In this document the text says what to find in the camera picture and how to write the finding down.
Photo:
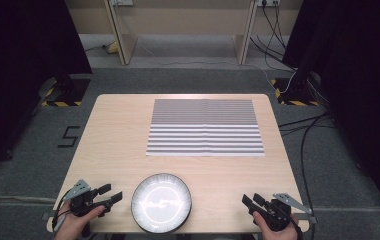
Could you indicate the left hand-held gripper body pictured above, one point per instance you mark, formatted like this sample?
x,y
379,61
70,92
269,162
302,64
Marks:
x,y
82,200

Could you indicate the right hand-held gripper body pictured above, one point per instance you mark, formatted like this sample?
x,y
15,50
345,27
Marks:
x,y
276,213

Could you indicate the white plate with dark rim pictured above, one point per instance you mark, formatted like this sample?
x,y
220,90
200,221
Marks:
x,y
161,203

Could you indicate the person's right hand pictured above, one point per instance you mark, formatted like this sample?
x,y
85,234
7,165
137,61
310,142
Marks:
x,y
268,231

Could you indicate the person's left hand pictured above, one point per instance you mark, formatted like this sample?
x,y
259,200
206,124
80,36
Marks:
x,y
71,225

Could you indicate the striped woven placemat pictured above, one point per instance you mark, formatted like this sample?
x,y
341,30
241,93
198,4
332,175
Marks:
x,y
204,126

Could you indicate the hazard-taped black stand base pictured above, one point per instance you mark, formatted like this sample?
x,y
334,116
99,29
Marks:
x,y
67,93
294,95

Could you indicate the yellow floor object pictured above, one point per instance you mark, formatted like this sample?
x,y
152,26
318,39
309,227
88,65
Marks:
x,y
113,47

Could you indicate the black curtain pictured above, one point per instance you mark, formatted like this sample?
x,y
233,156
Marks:
x,y
354,83
21,66

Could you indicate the grey metal table bracket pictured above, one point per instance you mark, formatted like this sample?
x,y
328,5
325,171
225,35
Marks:
x,y
309,220
48,215

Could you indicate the white wall socket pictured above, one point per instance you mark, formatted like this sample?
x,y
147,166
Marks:
x,y
268,2
121,2

